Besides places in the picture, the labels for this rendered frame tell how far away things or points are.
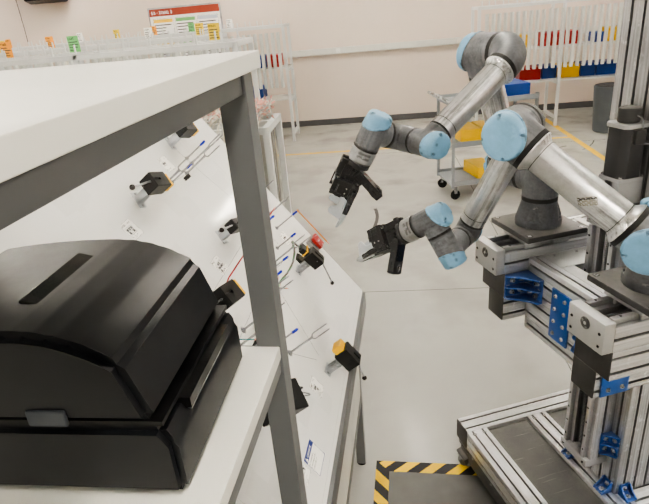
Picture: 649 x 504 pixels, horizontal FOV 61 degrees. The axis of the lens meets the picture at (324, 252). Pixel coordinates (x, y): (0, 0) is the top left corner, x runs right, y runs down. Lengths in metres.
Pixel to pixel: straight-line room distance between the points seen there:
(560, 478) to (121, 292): 2.02
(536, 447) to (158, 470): 2.05
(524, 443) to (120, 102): 2.29
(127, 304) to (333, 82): 9.40
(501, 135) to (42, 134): 1.22
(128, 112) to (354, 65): 9.51
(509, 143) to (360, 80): 8.53
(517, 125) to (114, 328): 1.08
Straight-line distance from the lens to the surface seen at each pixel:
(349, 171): 1.65
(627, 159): 1.76
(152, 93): 0.42
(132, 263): 0.66
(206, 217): 1.62
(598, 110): 8.61
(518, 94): 5.79
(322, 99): 9.96
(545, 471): 2.41
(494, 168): 1.63
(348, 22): 9.82
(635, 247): 1.42
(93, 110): 0.35
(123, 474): 0.61
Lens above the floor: 1.89
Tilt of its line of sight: 24 degrees down
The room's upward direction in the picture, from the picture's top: 5 degrees counter-clockwise
